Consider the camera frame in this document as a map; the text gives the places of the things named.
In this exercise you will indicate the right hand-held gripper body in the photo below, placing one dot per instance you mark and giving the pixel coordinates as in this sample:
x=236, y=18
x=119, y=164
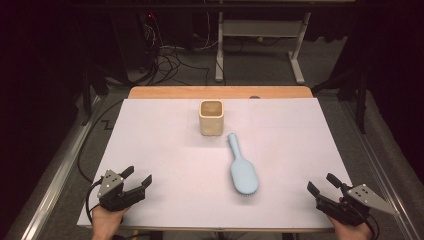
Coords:
x=353, y=205

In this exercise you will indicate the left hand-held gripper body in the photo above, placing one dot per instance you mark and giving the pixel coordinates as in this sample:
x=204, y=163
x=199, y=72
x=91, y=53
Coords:
x=115, y=196

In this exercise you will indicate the light blue hairbrush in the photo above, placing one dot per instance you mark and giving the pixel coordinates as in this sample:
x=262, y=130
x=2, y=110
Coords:
x=243, y=173

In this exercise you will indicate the cream square cup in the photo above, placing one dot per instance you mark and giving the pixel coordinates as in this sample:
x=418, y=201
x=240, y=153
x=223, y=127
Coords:
x=211, y=123

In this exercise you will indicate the person's right hand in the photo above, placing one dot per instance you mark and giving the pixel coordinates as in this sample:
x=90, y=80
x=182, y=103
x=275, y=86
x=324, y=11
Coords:
x=351, y=231

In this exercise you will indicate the person's left hand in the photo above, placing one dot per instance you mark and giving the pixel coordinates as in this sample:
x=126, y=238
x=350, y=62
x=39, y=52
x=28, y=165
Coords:
x=108, y=223

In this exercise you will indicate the white table sheet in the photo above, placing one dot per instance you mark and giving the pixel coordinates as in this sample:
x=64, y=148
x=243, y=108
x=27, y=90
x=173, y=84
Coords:
x=166, y=160

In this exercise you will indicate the black metal stand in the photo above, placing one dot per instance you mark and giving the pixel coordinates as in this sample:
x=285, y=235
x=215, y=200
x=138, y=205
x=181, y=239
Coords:
x=360, y=96
x=90, y=90

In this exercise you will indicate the wooden table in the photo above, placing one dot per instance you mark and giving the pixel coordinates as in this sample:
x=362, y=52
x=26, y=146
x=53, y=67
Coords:
x=220, y=91

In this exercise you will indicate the black computer tower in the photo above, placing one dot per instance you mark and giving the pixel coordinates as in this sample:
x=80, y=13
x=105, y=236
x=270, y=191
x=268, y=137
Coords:
x=133, y=40

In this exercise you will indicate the small yellow ball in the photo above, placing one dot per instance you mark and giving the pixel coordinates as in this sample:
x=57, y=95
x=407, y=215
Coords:
x=259, y=39

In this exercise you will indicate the aluminium rail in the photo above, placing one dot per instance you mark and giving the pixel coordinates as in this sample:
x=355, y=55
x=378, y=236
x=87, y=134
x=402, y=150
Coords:
x=56, y=173
x=383, y=173

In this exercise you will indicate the white metal desk frame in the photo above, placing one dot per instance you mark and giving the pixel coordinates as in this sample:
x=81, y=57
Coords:
x=260, y=28

